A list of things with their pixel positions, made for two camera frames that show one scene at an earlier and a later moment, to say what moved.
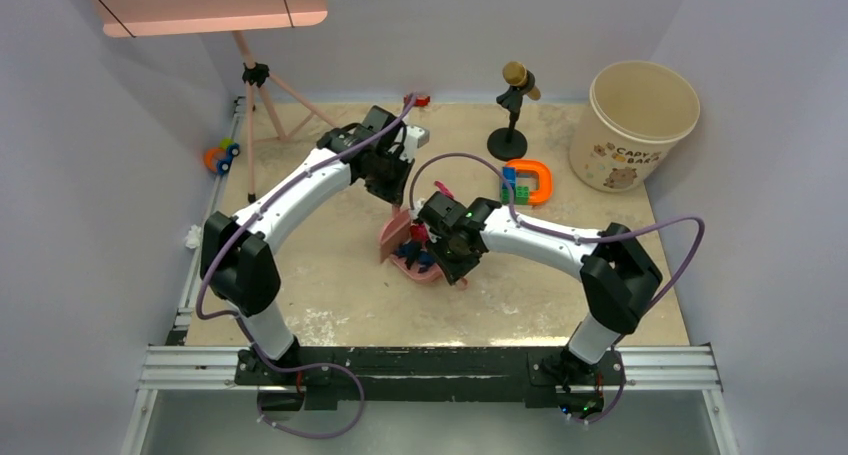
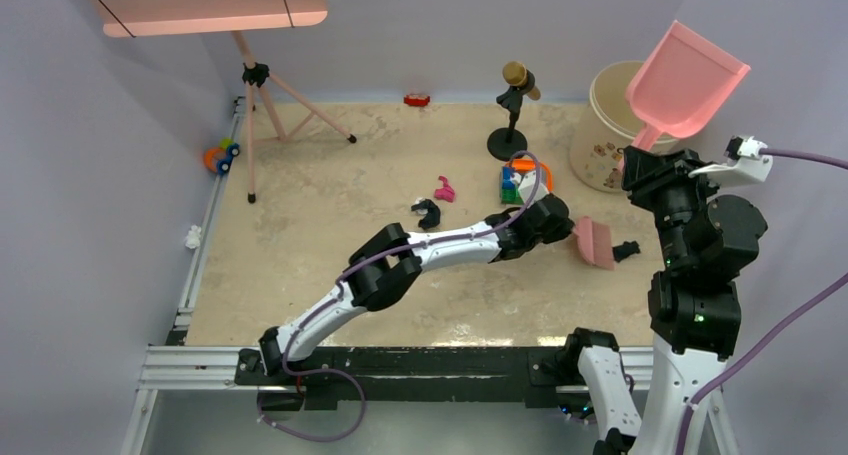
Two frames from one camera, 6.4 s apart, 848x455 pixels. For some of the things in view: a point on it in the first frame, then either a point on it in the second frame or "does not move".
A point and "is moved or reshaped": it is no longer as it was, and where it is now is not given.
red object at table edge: (420, 100) does not move
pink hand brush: (395, 232) is moved or reshaped
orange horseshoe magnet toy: (544, 192) does not move
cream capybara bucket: (636, 114) does not move
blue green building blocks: (520, 192) does not move
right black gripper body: (455, 261) -> (669, 190)
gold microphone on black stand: (510, 143) does not move
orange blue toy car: (219, 159) does not move
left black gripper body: (389, 174) -> (556, 234)
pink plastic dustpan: (432, 275) -> (683, 86)
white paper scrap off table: (193, 237) does not move
